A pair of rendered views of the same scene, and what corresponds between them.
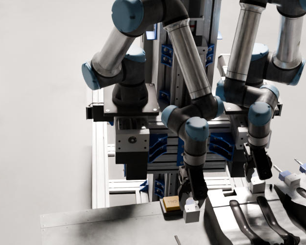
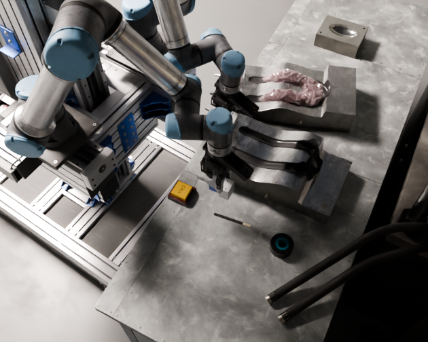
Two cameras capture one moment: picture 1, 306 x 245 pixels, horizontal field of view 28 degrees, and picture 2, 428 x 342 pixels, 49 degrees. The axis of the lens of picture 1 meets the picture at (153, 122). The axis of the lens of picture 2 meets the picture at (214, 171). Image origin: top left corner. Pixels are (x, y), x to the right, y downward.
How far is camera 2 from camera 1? 117 cm
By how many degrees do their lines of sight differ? 39
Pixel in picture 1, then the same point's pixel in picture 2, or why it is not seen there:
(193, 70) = (162, 66)
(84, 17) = not seen: outside the picture
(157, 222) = (187, 216)
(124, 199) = (61, 208)
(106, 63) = (45, 122)
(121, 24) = (75, 72)
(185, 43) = (139, 43)
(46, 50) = not seen: outside the picture
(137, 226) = (179, 234)
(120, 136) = (92, 174)
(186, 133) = (215, 133)
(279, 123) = not seen: hidden behind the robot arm
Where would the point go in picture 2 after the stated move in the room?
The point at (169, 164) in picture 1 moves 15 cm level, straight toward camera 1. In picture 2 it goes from (119, 157) to (144, 177)
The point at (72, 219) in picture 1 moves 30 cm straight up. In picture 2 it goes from (125, 281) to (107, 243)
